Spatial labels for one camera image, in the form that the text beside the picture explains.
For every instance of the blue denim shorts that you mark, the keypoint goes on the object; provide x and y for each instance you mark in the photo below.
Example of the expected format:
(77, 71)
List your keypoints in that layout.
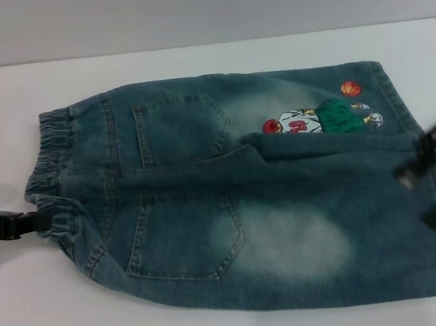
(245, 191)

